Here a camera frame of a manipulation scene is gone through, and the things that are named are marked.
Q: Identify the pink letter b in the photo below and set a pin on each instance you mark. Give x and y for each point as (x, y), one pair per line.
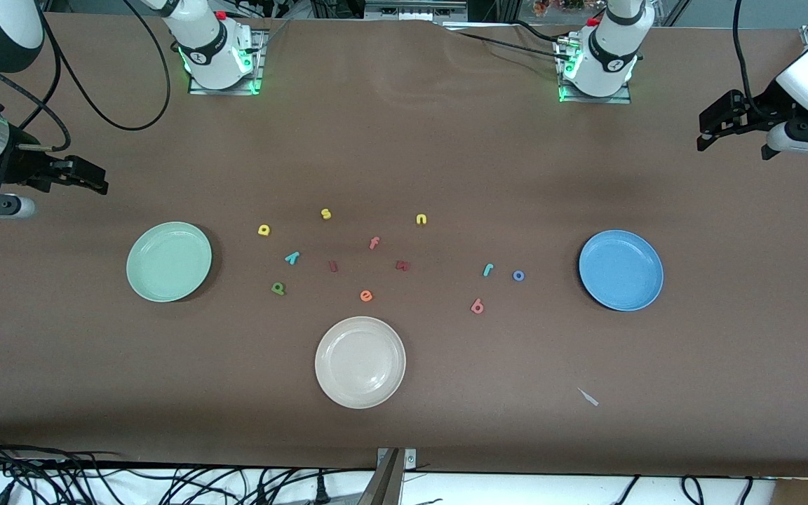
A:
(474, 306)

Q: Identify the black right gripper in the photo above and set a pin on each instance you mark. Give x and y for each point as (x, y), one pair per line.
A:
(23, 170)

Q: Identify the green plate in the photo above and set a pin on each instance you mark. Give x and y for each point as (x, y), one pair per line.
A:
(151, 238)

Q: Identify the blue plate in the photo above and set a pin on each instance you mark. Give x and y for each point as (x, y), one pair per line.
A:
(628, 294)

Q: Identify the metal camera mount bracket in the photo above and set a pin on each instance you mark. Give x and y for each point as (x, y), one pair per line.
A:
(386, 484)

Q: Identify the black power plug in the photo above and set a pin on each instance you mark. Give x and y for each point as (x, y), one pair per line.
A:
(320, 487)

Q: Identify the teal letter y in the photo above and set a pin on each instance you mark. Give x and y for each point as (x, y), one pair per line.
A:
(292, 257)

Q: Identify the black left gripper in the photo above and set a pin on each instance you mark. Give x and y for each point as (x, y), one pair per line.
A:
(759, 116)

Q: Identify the orange flower decoration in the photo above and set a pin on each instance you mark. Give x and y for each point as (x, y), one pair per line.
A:
(551, 7)

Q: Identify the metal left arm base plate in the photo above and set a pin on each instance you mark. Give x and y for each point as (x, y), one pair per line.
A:
(567, 95)

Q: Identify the grey power strip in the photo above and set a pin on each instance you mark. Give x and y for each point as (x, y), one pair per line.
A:
(411, 10)

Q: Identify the beige plate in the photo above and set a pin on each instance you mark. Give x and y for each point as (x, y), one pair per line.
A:
(360, 362)

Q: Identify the white tape scrap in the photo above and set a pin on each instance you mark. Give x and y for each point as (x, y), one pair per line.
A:
(588, 397)

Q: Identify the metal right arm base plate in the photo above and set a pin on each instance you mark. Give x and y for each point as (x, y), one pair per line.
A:
(253, 70)

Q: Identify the green letter p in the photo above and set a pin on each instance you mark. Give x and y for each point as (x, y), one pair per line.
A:
(274, 287)

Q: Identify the brown table cover mat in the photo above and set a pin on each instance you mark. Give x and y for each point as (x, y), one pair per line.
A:
(404, 140)

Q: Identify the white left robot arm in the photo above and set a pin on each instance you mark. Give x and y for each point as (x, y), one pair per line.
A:
(607, 56)

